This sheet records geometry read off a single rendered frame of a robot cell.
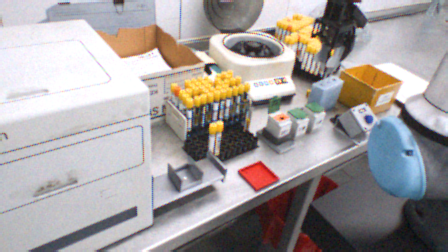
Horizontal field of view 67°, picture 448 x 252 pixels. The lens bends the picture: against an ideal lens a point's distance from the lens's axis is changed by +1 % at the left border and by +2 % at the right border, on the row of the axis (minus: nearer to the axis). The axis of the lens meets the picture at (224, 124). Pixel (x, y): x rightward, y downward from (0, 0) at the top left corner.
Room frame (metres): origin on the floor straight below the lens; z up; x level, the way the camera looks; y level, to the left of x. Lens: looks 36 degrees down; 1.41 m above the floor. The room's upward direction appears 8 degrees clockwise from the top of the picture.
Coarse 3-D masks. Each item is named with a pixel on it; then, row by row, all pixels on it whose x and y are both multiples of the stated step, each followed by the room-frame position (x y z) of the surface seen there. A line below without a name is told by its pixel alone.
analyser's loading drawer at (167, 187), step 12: (168, 168) 0.49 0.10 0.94; (180, 168) 0.50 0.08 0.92; (192, 168) 0.50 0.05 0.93; (204, 168) 0.52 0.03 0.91; (216, 168) 0.53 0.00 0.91; (156, 180) 0.47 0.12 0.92; (168, 180) 0.47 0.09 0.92; (180, 180) 0.45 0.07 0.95; (192, 180) 0.48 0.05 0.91; (204, 180) 0.49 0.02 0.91; (216, 180) 0.49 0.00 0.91; (156, 192) 0.44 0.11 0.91; (168, 192) 0.44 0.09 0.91; (180, 192) 0.45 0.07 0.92; (156, 204) 0.41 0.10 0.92
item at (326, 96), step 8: (328, 80) 0.89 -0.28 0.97; (336, 80) 0.90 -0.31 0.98; (312, 88) 0.85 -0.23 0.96; (320, 88) 0.84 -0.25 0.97; (328, 88) 0.84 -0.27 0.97; (336, 88) 0.88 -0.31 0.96; (312, 96) 0.85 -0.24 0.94; (320, 96) 0.83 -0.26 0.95; (328, 96) 0.85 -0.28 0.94; (336, 96) 0.89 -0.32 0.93; (320, 104) 0.83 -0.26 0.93; (328, 104) 0.87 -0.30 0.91; (328, 112) 0.86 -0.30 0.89; (336, 112) 0.88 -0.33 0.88
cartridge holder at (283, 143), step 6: (258, 132) 0.71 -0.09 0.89; (264, 132) 0.70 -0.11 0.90; (270, 132) 0.69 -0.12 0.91; (264, 138) 0.69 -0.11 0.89; (270, 138) 0.68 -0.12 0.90; (276, 138) 0.67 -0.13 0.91; (282, 138) 0.67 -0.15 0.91; (288, 138) 0.69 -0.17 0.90; (270, 144) 0.67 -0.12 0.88; (276, 144) 0.66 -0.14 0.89; (282, 144) 0.67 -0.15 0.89; (288, 144) 0.68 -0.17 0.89; (294, 144) 0.68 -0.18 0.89; (276, 150) 0.66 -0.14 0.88; (282, 150) 0.65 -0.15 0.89
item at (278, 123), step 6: (270, 114) 0.71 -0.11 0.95; (276, 114) 0.71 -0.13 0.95; (282, 114) 0.71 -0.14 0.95; (270, 120) 0.70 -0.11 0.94; (276, 120) 0.68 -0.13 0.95; (282, 120) 0.69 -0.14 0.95; (288, 120) 0.70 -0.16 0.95; (270, 126) 0.69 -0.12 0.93; (276, 126) 0.68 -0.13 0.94; (282, 126) 0.67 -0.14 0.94; (288, 126) 0.69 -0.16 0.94; (276, 132) 0.68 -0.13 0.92; (282, 132) 0.68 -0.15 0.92; (288, 132) 0.69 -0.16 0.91
